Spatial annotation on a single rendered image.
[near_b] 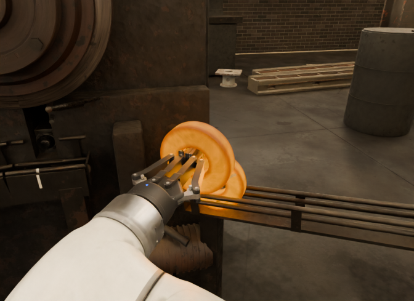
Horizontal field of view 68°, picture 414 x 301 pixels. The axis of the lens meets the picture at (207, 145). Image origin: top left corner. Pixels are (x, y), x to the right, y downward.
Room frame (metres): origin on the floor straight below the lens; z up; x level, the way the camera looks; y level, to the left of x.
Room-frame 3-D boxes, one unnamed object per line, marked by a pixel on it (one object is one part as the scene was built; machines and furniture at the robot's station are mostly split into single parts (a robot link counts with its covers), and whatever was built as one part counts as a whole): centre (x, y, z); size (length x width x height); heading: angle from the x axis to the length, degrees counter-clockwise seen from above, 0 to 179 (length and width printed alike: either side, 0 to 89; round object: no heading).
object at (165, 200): (0.40, 0.08, 0.83); 0.09 x 0.08 x 0.07; 158
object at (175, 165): (0.47, 0.07, 0.83); 0.11 x 0.01 x 0.04; 160
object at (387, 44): (2.80, -1.65, 0.45); 0.59 x 0.59 x 0.89
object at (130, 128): (0.78, 0.22, 0.68); 0.11 x 0.08 x 0.24; 13
